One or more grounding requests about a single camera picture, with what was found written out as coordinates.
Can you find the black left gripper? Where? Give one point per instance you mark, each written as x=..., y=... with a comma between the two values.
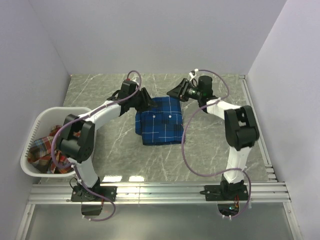
x=149, y=103

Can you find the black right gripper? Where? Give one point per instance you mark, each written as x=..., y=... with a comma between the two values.
x=180, y=90

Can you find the blue plaid long sleeve shirt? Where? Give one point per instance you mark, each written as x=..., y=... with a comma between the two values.
x=161, y=125

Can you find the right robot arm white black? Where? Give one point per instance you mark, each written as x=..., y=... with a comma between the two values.
x=241, y=133

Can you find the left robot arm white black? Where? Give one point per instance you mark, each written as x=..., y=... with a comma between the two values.
x=77, y=138

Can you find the white plastic laundry basket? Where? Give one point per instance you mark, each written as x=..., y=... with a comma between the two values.
x=41, y=128

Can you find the red brown plaid shirt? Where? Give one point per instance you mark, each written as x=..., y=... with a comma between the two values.
x=39, y=155

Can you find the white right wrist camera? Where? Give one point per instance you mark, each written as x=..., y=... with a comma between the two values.
x=193, y=74

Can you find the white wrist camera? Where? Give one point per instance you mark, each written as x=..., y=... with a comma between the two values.
x=193, y=74
x=134, y=79

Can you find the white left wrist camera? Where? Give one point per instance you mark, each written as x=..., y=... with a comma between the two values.
x=134, y=79

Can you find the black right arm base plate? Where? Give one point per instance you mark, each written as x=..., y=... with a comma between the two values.
x=219, y=193

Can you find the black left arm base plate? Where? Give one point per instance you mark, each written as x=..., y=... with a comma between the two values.
x=107, y=193

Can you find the aluminium mounting rail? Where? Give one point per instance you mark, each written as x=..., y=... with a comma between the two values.
x=157, y=193

